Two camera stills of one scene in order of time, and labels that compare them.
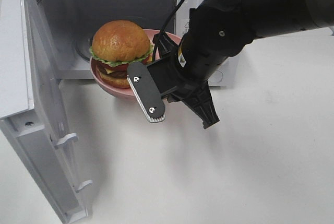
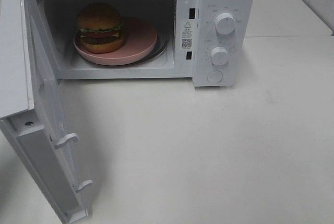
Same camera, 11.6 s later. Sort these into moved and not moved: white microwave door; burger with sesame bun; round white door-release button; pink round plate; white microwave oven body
Moved: burger with sesame bun; pink round plate
Not moved: round white door-release button; white microwave oven body; white microwave door
